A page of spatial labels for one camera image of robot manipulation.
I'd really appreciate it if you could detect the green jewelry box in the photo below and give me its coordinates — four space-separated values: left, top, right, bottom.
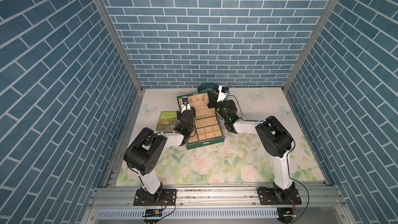
177 91 225 150

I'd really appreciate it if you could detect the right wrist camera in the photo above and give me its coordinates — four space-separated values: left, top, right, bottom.
217 86 230 102

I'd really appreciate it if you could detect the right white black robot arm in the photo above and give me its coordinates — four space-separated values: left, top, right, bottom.
207 87 295 195

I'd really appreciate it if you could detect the floral table mat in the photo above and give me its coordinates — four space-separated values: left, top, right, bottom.
132 88 324 185

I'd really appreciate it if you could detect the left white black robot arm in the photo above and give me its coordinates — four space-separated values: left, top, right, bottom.
123 103 196 196

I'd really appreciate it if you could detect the teal plastic bin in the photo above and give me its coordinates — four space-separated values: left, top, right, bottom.
197 83 219 92

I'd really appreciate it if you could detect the aluminium mounting rail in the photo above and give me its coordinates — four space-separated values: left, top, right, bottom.
89 183 346 209

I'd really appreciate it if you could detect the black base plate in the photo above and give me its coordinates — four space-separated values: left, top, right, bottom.
257 186 302 205
133 188 177 206

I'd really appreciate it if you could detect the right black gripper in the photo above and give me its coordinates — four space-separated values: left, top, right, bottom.
208 92 229 124

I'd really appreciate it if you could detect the green paperback book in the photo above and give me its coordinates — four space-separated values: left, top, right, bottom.
156 111 177 132

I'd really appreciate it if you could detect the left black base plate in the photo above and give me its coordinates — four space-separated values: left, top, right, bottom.
133 188 177 206

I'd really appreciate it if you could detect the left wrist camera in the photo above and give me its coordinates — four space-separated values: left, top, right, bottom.
181 97 189 105

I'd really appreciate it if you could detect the right controller board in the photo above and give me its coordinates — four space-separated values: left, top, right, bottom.
277 207 296 218

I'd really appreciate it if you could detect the controller board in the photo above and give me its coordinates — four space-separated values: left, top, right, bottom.
143 209 163 219
277 207 296 218

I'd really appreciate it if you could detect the left controller board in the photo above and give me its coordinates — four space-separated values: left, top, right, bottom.
143 209 163 219

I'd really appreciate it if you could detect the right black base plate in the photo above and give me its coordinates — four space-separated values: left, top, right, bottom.
257 186 302 205

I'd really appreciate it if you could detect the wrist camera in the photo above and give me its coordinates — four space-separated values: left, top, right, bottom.
217 86 230 102
181 97 189 105

